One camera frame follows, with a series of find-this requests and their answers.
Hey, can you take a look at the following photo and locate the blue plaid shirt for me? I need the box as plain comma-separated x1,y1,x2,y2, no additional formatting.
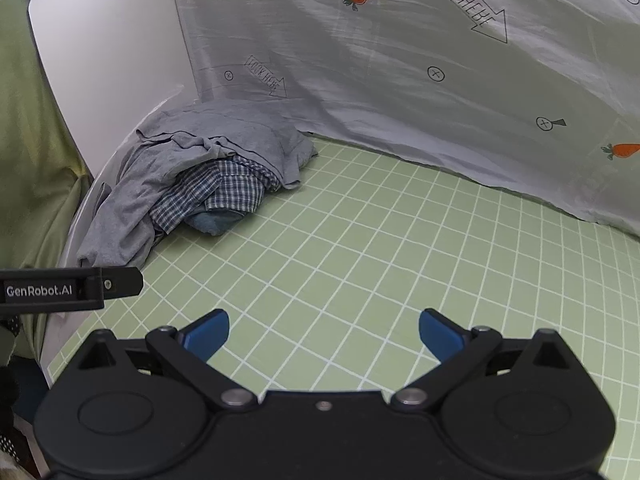
150,156,282,235

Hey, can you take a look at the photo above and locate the light grey t-shirt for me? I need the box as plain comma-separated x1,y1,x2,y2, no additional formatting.
77,100,319,269

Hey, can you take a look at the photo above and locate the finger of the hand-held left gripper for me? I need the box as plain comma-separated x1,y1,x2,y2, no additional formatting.
100,267,144,299

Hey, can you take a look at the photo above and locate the white board panel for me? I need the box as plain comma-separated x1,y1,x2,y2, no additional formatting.
27,0,200,182

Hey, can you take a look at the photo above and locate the blue denim garment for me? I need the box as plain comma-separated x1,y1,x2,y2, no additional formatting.
187,210,247,237

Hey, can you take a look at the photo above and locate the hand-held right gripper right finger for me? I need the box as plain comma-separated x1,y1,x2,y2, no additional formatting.
390,309,576,414

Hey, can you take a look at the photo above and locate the green grid sheet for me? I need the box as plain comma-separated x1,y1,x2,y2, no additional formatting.
47,132,640,480

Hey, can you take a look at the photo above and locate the black dotted clothing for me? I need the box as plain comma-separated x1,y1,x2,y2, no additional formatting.
0,316,25,467

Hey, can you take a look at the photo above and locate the grey carrot print sheet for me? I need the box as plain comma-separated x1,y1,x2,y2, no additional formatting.
167,0,640,239

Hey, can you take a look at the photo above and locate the yellow-green cloth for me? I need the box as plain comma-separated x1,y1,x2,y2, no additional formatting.
0,0,96,361

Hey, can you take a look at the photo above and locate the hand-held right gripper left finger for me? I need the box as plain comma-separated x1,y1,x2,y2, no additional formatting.
75,309,259,414

